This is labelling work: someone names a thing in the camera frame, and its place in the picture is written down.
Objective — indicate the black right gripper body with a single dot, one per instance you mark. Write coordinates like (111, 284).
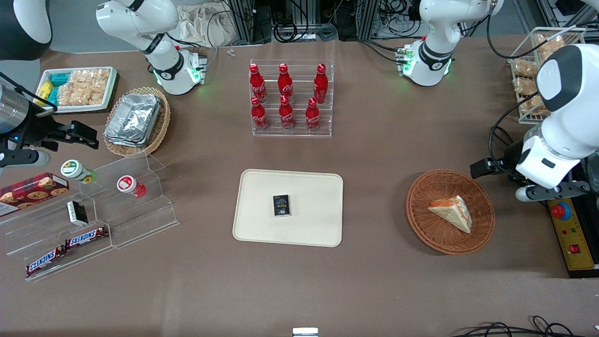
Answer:
(33, 127)

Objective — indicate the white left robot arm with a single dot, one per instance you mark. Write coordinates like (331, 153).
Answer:
(435, 56)

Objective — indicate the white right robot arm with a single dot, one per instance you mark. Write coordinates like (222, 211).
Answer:
(164, 70)

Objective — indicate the white rectangular snack tray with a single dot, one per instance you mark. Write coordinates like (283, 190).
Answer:
(75, 109)

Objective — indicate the aluminium foil tray stack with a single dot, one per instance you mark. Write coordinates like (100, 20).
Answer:
(133, 119)

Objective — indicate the wrapped triangle sandwich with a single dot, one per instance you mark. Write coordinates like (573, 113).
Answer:
(451, 213)

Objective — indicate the light oval wicker basket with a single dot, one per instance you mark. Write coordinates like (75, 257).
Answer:
(161, 128)

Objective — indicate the brown round wicker basket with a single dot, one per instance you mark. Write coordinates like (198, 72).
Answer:
(440, 236)

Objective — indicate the beige plastic tray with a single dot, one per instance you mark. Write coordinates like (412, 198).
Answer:
(309, 229)

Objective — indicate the green lidded yogurt cup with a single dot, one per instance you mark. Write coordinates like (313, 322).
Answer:
(75, 169)

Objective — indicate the teal snack packet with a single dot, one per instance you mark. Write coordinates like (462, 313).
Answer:
(60, 78)
(53, 97)

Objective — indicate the yellow snack packet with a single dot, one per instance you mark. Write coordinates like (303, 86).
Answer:
(43, 92)

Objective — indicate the clear rice cracker bag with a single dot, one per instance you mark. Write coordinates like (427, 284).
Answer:
(97, 84)
(69, 91)

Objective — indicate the wrapped bread pack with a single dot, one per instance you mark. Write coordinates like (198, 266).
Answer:
(524, 69)
(524, 87)
(550, 45)
(533, 106)

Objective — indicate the red tartan cookie box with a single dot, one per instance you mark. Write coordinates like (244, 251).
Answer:
(32, 192)

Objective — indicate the red lidded yogurt cup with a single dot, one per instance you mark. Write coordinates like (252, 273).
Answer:
(128, 185)

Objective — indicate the black white small box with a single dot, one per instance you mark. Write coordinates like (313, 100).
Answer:
(77, 213)

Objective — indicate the clear acrylic stepped stand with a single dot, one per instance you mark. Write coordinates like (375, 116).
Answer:
(47, 234)
(140, 220)

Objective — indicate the yellow emergency stop box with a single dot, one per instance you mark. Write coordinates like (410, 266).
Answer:
(575, 236)

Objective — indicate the Snickers chocolate bar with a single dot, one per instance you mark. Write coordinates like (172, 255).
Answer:
(86, 237)
(44, 261)

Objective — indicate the beige cloth bag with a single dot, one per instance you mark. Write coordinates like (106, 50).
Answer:
(206, 25)

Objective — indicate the red cola bottle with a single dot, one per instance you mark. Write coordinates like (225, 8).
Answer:
(256, 84)
(312, 116)
(320, 84)
(284, 83)
(259, 114)
(286, 113)

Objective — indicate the small black card box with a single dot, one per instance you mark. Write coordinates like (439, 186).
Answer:
(281, 206)

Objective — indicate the clear acrylic bottle rack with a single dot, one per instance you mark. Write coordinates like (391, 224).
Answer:
(299, 75)

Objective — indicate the small silver white object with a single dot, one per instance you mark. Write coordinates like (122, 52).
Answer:
(305, 333)

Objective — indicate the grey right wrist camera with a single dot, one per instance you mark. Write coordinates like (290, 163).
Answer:
(18, 158)

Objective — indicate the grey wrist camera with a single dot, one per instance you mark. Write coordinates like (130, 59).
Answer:
(552, 191)
(18, 158)

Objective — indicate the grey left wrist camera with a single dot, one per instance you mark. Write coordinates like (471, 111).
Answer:
(552, 191)

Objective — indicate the aluminium frame rack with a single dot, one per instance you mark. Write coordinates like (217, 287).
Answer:
(248, 18)
(367, 18)

